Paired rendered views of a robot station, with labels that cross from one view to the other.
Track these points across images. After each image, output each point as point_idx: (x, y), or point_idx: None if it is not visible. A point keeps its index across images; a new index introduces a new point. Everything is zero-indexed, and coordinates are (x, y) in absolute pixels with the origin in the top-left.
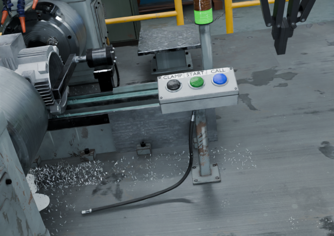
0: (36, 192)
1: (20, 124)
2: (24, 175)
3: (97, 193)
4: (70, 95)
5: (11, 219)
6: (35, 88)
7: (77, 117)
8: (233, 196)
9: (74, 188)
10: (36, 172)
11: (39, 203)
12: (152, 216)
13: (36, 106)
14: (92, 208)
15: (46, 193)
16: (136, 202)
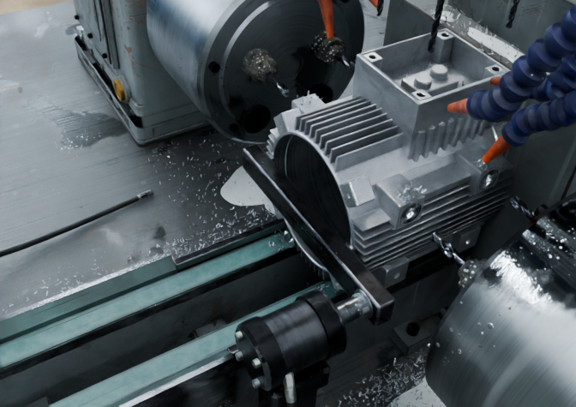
0: (263, 206)
1: (153, 8)
2: (126, 25)
3: (153, 230)
4: (339, 302)
5: None
6: (201, 47)
7: (240, 233)
8: None
9: (202, 228)
10: None
11: (236, 190)
12: (36, 219)
13: (182, 49)
14: (143, 206)
15: (243, 208)
16: (74, 231)
